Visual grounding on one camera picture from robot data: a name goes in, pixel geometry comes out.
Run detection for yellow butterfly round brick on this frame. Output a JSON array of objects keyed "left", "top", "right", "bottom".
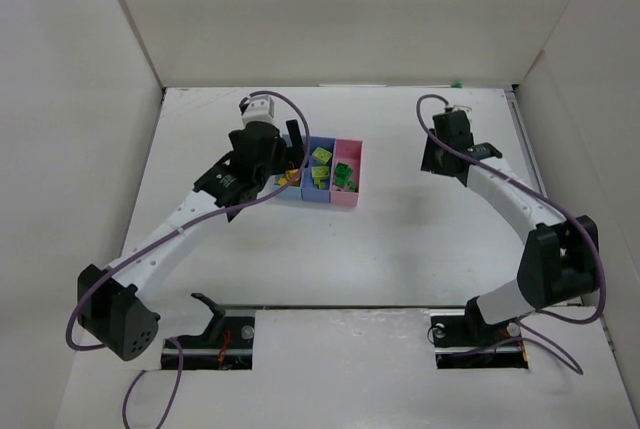
[{"left": 285, "top": 169, "right": 301, "bottom": 187}]

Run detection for pale green curved brick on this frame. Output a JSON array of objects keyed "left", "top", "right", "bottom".
[{"left": 310, "top": 166, "right": 331, "bottom": 189}]

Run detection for dark green plate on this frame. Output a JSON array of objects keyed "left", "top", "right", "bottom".
[{"left": 334, "top": 174, "right": 350, "bottom": 188}]

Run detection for dark green 2x2 brick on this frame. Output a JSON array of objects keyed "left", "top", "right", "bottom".
[{"left": 334, "top": 162, "right": 353, "bottom": 177}]

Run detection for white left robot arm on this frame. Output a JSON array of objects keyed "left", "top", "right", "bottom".
[{"left": 69, "top": 118, "right": 310, "bottom": 361}]

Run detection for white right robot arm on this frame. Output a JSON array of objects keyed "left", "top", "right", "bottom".
[{"left": 422, "top": 108, "right": 607, "bottom": 328}]

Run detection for purple blue container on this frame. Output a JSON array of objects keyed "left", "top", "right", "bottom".
[{"left": 301, "top": 136, "right": 336, "bottom": 203}]

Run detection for pink container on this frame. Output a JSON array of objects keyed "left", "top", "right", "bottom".
[{"left": 330, "top": 139, "right": 363, "bottom": 208}]

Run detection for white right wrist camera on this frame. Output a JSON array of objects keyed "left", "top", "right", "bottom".
[{"left": 444, "top": 105, "right": 471, "bottom": 116}]

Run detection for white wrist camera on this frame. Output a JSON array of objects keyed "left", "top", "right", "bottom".
[
  {"left": 239, "top": 95, "right": 275, "bottom": 127},
  {"left": 444, "top": 105, "right": 471, "bottom": 116}
]

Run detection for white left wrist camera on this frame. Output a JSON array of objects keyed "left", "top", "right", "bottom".
[{"left": 239, "top": 95, "right": 275, "bottom": 127}]

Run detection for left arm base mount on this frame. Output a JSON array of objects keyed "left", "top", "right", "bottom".
[{"left": 175, "top": 293, "right": 256, "bottom": 371}]

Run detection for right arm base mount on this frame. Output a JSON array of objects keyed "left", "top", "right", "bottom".
[{"left": 427, "top": 302, "right": 529, "bottom": 370}]

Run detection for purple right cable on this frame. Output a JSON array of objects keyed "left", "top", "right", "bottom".
[{"left": 415, "top": 93, "right": 609, "bottom": 375}]

